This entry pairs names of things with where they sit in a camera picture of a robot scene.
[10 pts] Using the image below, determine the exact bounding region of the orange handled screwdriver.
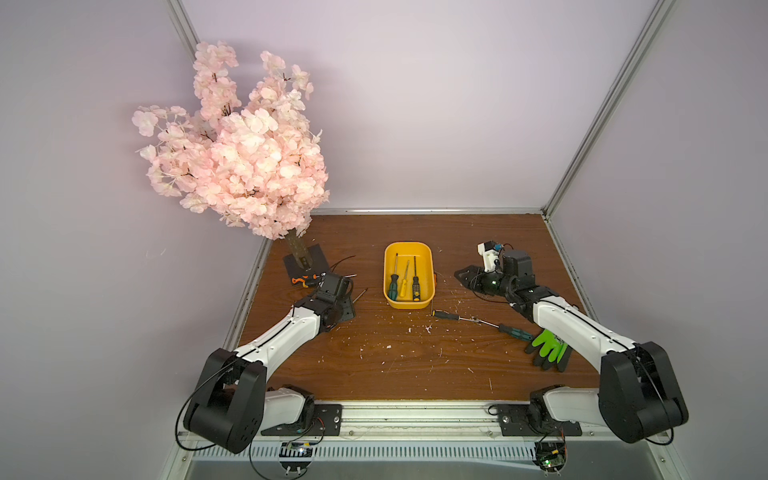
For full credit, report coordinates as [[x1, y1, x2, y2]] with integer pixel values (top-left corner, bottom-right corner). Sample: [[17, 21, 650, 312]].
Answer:
[[352, 287, 369, 305]]

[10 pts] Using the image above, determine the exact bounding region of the black yellow dotted screwdriver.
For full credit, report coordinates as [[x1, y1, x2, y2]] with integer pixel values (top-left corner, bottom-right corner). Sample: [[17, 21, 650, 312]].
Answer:
[[412, 256, 421, 302]]

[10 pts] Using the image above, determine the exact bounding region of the green black handled screwdriver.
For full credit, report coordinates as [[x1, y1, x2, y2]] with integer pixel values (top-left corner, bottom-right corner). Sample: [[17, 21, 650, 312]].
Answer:
[[387, 253, 399, 301]]

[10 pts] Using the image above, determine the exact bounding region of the yellow handled flathead screwdriver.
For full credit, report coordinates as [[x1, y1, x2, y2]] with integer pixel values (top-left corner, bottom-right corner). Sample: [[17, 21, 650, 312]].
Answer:
[[398, 260, 411, 301]]

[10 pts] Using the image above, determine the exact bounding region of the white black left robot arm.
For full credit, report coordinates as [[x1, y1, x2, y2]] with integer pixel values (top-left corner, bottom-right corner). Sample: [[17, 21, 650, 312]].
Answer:
[[177, 273, 355, 453]]

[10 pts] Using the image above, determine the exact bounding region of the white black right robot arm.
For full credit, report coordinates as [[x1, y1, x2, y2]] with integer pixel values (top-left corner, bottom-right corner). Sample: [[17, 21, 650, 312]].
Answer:
[[454, 244, 689, 443]]

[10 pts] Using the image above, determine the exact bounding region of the small orange precision screwdriver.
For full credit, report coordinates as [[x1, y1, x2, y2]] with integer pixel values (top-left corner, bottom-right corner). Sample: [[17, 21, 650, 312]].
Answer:
[[291, 274, 320, 288]]

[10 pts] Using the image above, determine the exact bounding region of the black yellow long screwdriver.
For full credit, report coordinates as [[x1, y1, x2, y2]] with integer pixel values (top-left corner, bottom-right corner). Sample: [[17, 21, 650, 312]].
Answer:
[[432, 310, 499, 329]]

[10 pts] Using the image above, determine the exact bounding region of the yellow plastic storage box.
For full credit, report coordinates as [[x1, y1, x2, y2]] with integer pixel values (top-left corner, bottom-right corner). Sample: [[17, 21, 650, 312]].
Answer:
[[383, 241, 436, 310]]

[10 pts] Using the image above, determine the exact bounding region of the green black work glove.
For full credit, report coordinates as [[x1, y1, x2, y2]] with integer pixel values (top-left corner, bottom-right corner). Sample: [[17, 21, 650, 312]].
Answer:
[[525, 330, 573, 373]]

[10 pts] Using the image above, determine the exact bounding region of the pink artificial blossom tree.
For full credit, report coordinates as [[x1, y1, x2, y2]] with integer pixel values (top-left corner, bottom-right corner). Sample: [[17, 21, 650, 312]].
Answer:
[[132, 41, 330, 240]]

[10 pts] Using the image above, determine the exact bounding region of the left controller board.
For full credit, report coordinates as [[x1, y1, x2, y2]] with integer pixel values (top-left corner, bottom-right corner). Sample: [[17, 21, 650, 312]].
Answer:
[[278, 441, 315, 479]]

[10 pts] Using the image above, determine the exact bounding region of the controller board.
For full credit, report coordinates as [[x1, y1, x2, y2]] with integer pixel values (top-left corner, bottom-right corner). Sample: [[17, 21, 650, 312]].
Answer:
[[533, 442, 567, 474], [278, 441, 315, 479]]

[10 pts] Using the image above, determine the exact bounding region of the right controller board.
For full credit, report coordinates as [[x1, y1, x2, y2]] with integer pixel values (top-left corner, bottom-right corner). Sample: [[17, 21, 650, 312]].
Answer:
[[533, 442, 567, 474]]

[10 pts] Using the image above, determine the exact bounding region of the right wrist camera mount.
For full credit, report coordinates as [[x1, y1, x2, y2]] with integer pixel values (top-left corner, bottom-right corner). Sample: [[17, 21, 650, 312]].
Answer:
[[477, 241, 504, 273]]

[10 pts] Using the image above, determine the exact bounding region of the small green handled screwdriver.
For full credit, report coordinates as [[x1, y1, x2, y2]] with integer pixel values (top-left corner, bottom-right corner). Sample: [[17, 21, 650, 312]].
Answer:
[[498, 324, 534, 342]]

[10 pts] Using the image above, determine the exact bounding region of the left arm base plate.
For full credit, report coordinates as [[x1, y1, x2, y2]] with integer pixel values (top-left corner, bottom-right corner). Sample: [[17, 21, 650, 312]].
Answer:
[[260, 403, 343, 437]]

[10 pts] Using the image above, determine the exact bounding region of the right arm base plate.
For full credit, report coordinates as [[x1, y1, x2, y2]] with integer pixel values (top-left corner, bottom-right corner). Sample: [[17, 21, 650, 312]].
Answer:
[[486, 403, 583, 437]]

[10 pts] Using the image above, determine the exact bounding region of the aluminium front rail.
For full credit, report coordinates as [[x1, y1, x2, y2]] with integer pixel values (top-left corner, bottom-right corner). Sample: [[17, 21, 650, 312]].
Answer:
[[257, 400, 617, 442]]

